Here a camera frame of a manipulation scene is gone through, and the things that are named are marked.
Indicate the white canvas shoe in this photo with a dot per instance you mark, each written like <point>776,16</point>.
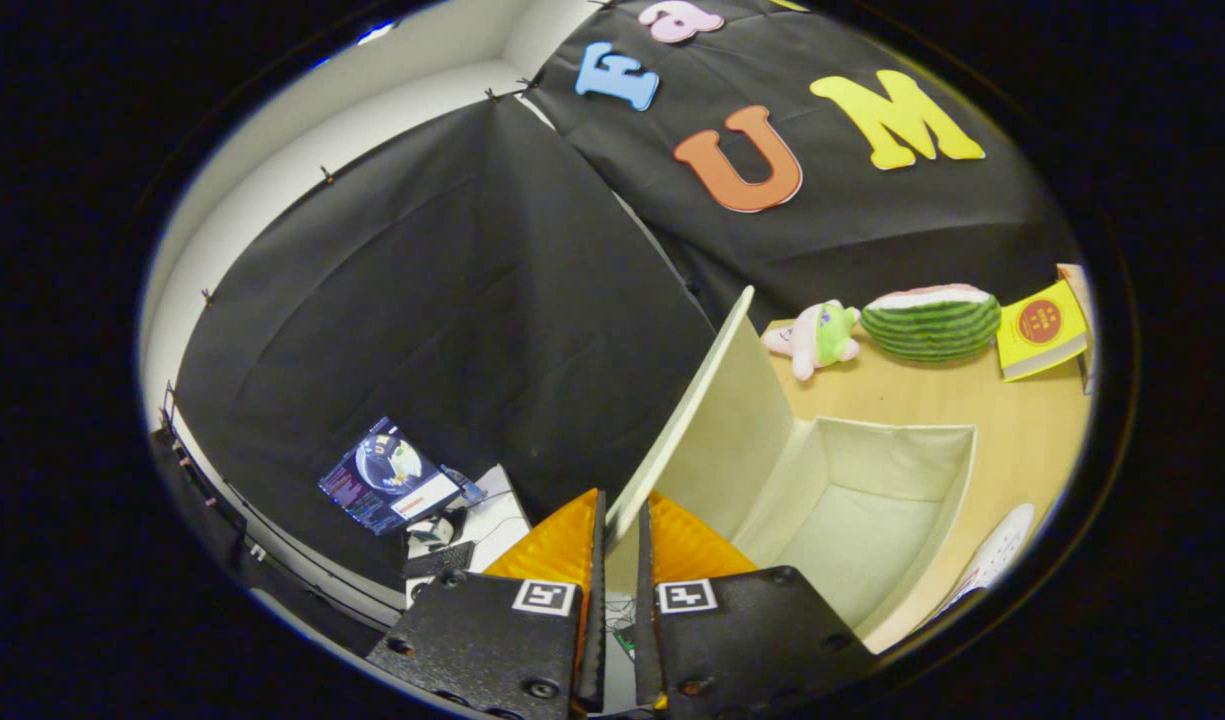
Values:
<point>1002,545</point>

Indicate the yellow book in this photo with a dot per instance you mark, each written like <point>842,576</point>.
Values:
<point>1037,330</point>

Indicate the black backdrop cloth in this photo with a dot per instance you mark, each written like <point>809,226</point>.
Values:
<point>422,300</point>

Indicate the pink green plush toy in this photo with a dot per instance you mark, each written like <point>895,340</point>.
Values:
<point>822,335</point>

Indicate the black keyboard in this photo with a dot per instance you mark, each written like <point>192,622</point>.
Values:
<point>442,560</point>

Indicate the watermelon slice plush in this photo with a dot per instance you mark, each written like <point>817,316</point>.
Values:
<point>932,325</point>

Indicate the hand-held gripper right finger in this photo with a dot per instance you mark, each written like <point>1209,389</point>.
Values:
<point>644,640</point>

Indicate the globe print poster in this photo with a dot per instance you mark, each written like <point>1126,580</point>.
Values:
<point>387,475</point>

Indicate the white desk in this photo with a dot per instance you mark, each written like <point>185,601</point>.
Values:
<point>492,510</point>

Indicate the tan cover book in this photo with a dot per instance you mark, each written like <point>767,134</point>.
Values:
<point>1080,300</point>

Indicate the beige fabric storage box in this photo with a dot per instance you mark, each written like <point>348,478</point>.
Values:
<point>732,430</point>

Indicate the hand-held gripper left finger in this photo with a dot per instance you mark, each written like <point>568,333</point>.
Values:
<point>595,620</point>

